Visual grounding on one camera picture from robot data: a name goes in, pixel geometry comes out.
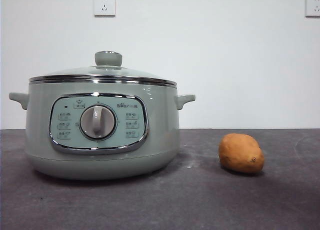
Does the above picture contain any pale green electric pot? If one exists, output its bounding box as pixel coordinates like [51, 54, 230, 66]
[8, 80, 196, 182]

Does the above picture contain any white wall socket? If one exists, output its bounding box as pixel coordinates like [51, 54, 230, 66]
[93, 0, 117, 18]
[304, 0, 320, 18]

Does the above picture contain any brown potato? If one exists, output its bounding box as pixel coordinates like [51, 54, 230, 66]
[218, 133, 265, 175]

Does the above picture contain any glass lid with green knob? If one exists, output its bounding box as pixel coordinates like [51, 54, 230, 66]
[28, 50, 177, 87]

